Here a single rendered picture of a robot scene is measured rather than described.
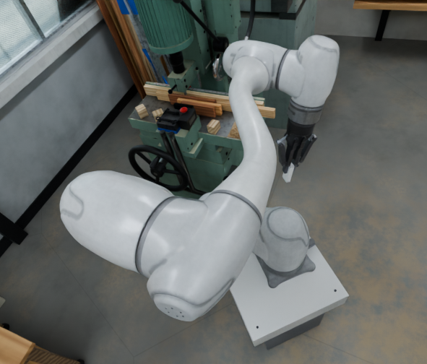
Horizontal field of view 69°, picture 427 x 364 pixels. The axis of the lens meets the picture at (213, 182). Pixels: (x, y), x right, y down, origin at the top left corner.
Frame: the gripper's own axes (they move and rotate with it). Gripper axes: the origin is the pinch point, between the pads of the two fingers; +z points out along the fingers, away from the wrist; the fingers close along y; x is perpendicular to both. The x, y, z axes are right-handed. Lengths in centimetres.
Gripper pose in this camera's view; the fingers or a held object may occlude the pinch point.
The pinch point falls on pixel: (287, 171)
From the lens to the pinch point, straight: 104.3
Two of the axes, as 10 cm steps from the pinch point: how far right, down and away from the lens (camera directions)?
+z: -0.3, 7.2, 7.0
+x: 3.1, 6.7, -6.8
